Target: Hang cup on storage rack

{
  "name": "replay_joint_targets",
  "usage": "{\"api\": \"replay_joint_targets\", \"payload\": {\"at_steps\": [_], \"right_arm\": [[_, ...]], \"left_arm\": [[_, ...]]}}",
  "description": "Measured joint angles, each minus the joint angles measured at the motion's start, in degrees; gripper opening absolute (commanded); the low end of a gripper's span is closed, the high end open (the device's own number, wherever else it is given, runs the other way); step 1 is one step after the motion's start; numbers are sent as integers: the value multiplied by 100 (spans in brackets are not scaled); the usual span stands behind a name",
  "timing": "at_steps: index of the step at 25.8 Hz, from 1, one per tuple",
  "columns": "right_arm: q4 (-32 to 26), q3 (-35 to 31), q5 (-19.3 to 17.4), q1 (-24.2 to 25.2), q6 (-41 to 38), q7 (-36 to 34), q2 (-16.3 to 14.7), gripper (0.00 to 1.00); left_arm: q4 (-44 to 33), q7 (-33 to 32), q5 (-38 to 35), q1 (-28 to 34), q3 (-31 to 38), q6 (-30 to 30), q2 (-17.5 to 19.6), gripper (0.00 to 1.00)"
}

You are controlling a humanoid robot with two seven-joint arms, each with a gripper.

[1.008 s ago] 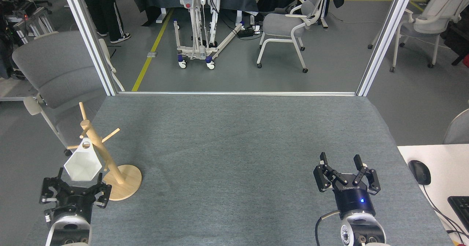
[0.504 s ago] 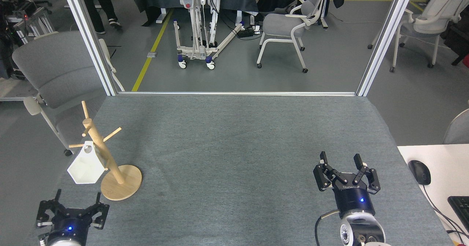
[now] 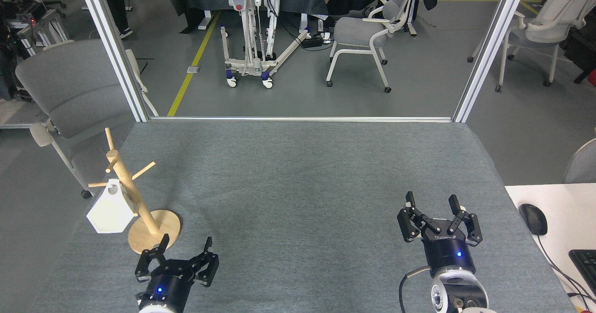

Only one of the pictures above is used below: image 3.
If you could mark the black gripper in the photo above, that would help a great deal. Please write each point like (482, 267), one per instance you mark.
(167, 287)
(449, 252)

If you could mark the white faceted cup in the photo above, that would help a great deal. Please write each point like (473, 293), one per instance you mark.
(109, 213)

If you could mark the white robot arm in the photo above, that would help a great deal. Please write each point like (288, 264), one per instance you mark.
(156, 310)
(458, 294)

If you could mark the wooden cup rack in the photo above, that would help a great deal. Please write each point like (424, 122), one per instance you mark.
(151, 238)

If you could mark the black computer mouse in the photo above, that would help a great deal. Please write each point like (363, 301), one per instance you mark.
(533, 219)

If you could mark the white desk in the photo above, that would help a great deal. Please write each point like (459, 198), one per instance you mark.
(568, 210)

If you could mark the grey felt table mat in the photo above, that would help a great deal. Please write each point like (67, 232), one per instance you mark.
(302, 173)

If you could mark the black keyboard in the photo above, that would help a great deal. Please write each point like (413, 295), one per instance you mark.
(585, 264)

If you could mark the grey chair backrest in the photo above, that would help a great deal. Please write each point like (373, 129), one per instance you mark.
(584, 166)

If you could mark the metal floor plate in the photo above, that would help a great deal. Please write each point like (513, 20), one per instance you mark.
(193, 69)

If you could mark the large grey fabric chair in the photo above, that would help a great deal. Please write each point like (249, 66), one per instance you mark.
(70, 89)

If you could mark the white mesh office chair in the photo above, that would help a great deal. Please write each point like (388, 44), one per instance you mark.
(545, 31)

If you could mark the black power strip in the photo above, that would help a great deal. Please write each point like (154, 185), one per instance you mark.
(311, 42)

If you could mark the person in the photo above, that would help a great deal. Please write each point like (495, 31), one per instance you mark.
(116, 5)

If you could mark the metal equipment cart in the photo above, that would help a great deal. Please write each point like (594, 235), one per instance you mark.
(44, 24)

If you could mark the silver table edge rail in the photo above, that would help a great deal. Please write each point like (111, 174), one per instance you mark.
(302, 119)

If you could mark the silver right frame post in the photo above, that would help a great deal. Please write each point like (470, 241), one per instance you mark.
(489, 52)

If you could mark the silver frame post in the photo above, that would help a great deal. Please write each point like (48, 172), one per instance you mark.
(489, 52)
(111, 47)

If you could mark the grey office chair white frame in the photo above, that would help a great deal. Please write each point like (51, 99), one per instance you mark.
(358, 29)

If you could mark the silver left frame post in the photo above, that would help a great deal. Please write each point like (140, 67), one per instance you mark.
(111, 47)

